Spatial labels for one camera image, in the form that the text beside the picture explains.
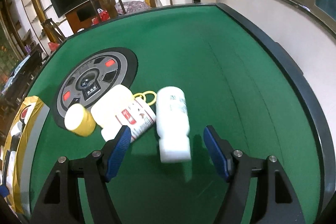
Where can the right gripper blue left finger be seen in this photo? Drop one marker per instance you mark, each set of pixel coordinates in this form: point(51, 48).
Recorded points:
point(114, 152)

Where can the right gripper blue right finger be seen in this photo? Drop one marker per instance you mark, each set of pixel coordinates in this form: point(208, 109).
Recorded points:
point(220, 153)

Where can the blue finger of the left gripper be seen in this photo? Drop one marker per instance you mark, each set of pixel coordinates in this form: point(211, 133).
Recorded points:
point(4, 192)

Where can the white bottle with green label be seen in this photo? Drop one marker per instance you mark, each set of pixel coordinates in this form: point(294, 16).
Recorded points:
point(172, 124)

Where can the black tape roll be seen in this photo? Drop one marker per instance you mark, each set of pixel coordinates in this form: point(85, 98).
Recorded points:
point(26, 113)

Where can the white bottle with red label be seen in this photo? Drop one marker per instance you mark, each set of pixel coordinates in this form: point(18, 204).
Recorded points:
point(117, 108)

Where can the yellow tape roll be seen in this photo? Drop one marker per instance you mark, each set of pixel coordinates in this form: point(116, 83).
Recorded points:
point(79, 120)

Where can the yellow rubber rings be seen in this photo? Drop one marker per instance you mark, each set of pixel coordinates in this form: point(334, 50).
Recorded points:
point(147, 96)

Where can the gold-edged white tray box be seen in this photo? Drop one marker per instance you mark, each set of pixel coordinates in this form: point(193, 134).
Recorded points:
point(18, 152)

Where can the green felt mahjong table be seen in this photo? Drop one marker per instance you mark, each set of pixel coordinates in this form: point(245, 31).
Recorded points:
point(235, 78)

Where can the round grey table centre console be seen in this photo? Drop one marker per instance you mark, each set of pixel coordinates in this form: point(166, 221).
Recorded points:
point(93, 77)

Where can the red plastic bag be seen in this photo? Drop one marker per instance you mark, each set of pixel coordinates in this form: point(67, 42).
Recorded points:
point(102, 16)

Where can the brown tv cabinet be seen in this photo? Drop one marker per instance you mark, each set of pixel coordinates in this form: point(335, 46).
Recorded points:
point(81, 16)

